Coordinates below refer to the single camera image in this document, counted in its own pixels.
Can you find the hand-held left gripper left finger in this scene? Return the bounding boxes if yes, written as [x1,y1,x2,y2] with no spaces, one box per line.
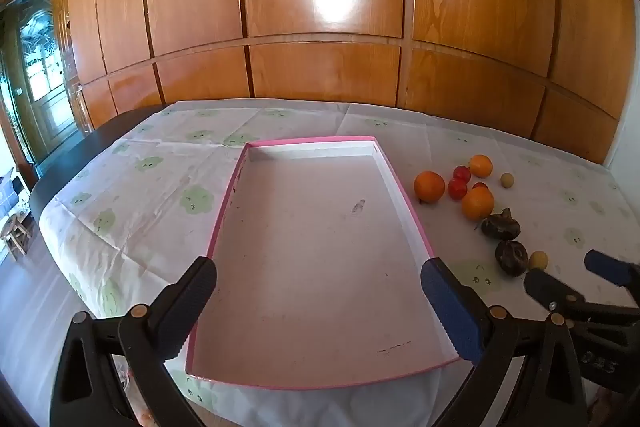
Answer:
[50,256,217,427]

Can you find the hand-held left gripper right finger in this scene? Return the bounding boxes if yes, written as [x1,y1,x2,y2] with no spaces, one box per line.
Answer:
[420,258,588,427]

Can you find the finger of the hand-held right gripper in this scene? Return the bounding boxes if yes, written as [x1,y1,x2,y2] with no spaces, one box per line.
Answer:
[584,250,640,308]
[524,268,601,323]

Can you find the dark brown water chestnut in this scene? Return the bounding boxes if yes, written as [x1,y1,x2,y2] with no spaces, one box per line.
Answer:
[494,239,529,278]
[481,207,521,241]

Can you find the medium orange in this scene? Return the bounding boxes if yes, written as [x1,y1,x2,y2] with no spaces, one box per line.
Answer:
[461,187,495,221]

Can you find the large reddish orange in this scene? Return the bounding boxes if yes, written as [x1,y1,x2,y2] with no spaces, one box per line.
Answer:
[413,170,446,202]

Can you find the small orange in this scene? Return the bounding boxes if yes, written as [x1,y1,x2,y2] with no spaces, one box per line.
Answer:
[468,154,494,178]

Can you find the pink shallow cardboard box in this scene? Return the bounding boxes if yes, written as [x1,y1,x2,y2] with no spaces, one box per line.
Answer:
[185,136,463,391]

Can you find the white tablecloth with green clouds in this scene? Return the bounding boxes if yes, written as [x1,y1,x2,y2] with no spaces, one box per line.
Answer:
[39,99,640,427]

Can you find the dark wooden table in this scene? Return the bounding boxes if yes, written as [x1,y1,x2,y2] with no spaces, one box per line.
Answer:
[29,108,166,220]

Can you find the small wooden stool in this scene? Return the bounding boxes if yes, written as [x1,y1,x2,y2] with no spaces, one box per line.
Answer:
[0,213,35,260]

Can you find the wooden door with glass panes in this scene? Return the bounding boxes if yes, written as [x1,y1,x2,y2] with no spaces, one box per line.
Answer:
[0,0,83,168]

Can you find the wooden panelled wardrobe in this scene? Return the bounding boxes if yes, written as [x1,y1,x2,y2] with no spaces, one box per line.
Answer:
[50,0,640,165]

